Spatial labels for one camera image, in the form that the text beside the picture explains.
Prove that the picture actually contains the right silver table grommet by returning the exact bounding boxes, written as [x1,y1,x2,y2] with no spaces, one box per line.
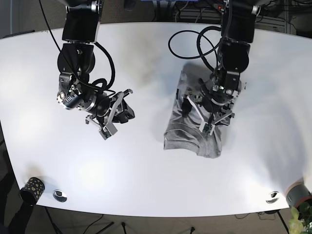
[265,191,280,204]

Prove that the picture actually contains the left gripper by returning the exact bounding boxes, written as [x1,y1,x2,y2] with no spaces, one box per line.
[181,93,236,135]

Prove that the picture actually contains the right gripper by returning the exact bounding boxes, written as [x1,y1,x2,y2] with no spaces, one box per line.
[85,89,135,140]

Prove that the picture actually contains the left silver table grommet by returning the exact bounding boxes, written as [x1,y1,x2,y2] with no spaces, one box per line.
[53,190,67,203]

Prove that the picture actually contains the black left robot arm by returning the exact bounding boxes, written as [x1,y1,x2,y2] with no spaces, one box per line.
[168,0,260,136]

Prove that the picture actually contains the grey T-shirt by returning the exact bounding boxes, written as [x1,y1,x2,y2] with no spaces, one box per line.
[163,62,247,159]

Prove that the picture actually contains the grey plant pot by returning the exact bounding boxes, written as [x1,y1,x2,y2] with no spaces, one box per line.
[286,182,312,208]

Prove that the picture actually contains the silver table grommet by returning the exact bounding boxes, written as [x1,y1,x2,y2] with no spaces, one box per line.
[265,191,280,204]
[53,190,67,203]

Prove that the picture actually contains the black dotted cup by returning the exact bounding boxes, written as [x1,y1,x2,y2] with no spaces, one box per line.
[19,177,45,206]

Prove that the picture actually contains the green potted plant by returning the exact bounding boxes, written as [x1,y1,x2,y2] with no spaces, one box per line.
[288,201,312,234]

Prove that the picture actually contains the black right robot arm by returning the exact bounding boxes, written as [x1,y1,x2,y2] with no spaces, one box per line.
[57,0,135,139]

